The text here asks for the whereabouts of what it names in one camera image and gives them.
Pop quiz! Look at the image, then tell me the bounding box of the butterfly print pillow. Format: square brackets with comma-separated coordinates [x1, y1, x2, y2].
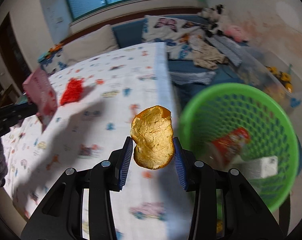
[142, 15, 204, 61]

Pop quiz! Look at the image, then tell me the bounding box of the red foam fruit net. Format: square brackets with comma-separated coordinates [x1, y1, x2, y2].
[60, 78, 84, 106]

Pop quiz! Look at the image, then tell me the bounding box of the pink paper box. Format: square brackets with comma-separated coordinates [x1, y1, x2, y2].
[22, 68, 59, 132]

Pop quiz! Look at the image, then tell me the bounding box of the white cartoon print tablecloth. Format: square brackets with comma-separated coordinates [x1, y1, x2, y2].
[2, 43, 191, 239]

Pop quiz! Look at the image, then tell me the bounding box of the beige crumpled clothing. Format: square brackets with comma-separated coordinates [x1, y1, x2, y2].
[189, 35, 228, 70]

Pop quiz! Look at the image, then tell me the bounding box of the blue white patterned cloth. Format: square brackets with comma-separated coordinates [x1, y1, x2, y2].
[206, 35, 242, 67]

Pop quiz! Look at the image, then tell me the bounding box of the green plastic trash basket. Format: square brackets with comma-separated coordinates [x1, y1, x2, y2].
[179, 83, 299, 211]

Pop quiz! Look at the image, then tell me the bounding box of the black white cow plush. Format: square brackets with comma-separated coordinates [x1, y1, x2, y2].
[197, 4, 232, 37]

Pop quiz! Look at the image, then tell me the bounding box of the beige cushion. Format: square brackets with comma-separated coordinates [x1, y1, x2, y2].
[63, 24, 119, 66]

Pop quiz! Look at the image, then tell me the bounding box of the clear plastic toy bin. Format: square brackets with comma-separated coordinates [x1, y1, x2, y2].
[237, 47, 302, 113]

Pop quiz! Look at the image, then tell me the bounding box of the red cartoon paper cup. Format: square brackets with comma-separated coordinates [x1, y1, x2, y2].
[211, 127, 251, 169]

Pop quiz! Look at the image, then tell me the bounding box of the yellow wrapper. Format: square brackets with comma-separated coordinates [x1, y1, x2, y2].
[130, 105, 175, 170]

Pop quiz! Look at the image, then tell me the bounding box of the yellow toy excavator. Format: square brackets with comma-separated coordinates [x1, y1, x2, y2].
[266, 66, 293, 93]

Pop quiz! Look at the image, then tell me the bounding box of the pink round plush toy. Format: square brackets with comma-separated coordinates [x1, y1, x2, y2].
[224, 25, 249, 43]

